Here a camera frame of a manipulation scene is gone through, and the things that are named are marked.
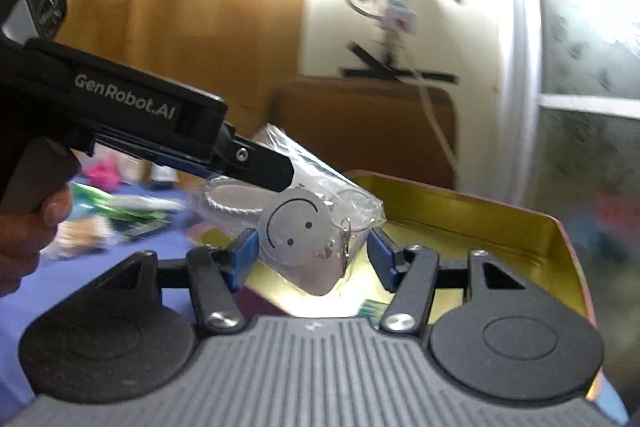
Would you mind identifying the pink knitted cloth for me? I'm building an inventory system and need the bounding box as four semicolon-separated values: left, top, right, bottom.
81;156;122;190

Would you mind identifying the cotton swab pack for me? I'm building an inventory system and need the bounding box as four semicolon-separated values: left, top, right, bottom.
49;213;117;259

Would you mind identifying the clear bag with smiley keychain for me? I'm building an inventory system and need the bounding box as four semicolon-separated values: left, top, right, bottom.
187;123;386;298

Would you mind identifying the person's left hand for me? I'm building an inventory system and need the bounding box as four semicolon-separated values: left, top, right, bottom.
0;184;74;298

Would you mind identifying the white tube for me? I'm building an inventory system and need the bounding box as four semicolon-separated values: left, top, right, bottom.
114;195;187;212

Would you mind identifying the frosted window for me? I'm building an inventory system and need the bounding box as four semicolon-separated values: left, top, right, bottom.
525;0;640;258

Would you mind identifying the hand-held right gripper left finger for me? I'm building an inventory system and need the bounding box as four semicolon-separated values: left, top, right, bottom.
92;228;261;334

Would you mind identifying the pink tin box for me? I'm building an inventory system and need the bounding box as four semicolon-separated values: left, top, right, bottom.
197;170;618;415

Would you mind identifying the light green packet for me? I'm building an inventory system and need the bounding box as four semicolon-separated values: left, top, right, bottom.
69;184;167;229

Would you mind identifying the wooden board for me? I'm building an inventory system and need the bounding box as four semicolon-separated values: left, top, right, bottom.
55;0;310;188

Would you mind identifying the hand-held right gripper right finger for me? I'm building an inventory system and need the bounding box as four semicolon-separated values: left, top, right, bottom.
367;228;533;335

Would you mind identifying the teal packet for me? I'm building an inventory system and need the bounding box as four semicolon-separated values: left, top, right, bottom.
357;298;397;317

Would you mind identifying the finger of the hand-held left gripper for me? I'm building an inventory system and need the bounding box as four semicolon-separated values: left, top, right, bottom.
215;122;297;194

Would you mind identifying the brown chair back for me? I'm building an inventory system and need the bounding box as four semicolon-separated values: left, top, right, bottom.
270;76;459;188

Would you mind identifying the blue tablecloth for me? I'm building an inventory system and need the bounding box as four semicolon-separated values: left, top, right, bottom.
0;202;213;414

